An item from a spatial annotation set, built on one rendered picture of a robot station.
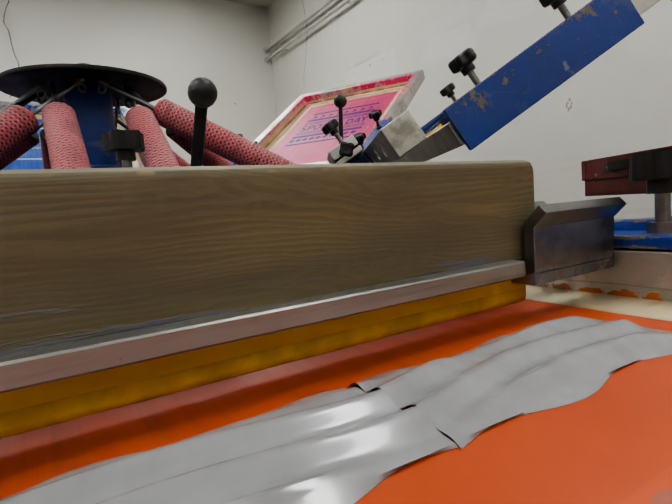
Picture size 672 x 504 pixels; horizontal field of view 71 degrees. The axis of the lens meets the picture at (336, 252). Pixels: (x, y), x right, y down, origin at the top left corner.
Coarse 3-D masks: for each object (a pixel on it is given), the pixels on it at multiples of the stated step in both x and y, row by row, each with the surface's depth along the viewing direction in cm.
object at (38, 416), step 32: (416, 320) 28; (448, 320) 30; (256, 352) 23; (288, 352) 24; (320, 352) 25; (128, 384) 20; (160, 384) 21; (192, 384) 21; (0, 416) 18; (32, 416) 18; (64, 416) 19
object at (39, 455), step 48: (240, 384) 23; (288, 384) 23; (336, 384) 22; (48, 432) 19; (96, 432) 19; (144, 432) 19; (192, 432) 18; (0, 480) 16; (384, 480) 14; (432, 480) 14; (480, 480) 14
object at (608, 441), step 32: (480, 320) 32; (512, 320) 31; (544, 320) 30; (608, 320) 29; (640, 320) 29; (352, 352) 27; (384, 352) 26; (416, 352) 26; (448, 352) 26; (608, 384) 20; (640, 384) 20; (544, 416) 18; (576, 416) 17; (608, 416) 17; (640, 416) 17; (480, 448) 16; (512, 448) 16; (544, 448) 15; (576, 448) 15; (608, 448) 15; (640, 448) 15; (544, 480) 14; (576, 480) 14; (608, 480) 13; (640, 480) 13
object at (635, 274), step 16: (624, 256) 35; (640, 256) 34; (656, 256) 33; (592, 272) 37; (608, 272) 36; (624, 272) 35; (640, 272) 34; (656, 272) 33; (560, 288) 40; (576, 288) 39; (592, 288) 37; (608, 288) 36; (624, 288) 35; (640, 288) 34; (656, 288) 33
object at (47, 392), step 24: (480, 288) 31; (504, 288) 32; (384, 312) 27; (408, 312) 28; (264, 336) 23; (288, 336) 24; (312, 336) 25; (168, 360) 21; (192, 360) 21; (216, 360) 22; (48, 384) 18; (72, 384) 19; (96, 384) 19; (120, 384) 20; (0, 408) 18
